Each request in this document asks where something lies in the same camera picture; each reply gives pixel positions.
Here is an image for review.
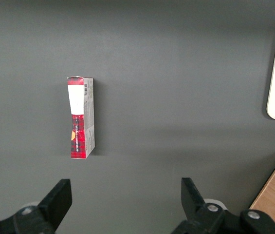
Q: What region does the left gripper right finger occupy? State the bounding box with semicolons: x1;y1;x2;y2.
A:
171;177;275;234

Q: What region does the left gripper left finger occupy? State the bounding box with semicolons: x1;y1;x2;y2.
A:
0;178;73;234

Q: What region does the red plaid cardboard box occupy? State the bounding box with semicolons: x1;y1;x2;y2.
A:
66;76;96;160

